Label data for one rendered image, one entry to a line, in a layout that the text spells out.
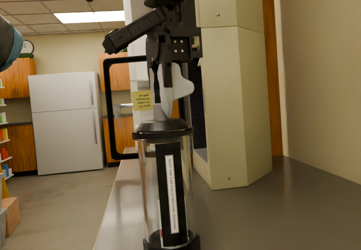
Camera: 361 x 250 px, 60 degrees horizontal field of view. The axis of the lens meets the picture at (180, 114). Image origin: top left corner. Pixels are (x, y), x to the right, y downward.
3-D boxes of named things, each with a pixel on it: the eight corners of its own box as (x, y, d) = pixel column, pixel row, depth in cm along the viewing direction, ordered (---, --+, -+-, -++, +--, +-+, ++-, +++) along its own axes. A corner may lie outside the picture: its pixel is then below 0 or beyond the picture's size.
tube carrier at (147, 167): (211, 251, 53) (202, 127, 52) (151, 269, 49) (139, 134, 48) (187, 228, 63) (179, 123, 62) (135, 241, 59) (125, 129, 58)
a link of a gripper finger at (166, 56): (175, 85, 50) (169, 31, 50) (167, 85, 49) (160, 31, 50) (166, 90, 54) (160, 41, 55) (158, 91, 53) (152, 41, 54)
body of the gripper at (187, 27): (203, 61, 53) (199, -11, 53) (156, 62, 50) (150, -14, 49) (186, 66, 60) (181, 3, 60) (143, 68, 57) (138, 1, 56)
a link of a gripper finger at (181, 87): (201, 113, 52) (194, 60, 53) (167, 116, 50) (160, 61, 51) (193, 115, 55) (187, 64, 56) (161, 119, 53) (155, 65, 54)
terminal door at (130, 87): (188, 155, 121) (180, 51, 119) (111, 161, 122) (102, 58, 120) (188, 155, 122) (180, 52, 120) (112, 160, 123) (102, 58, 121)
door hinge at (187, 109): (192, 153, 122) (184, 53, 120) (193, 154, 120) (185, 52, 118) (188, 154, 122) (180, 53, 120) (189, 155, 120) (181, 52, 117)
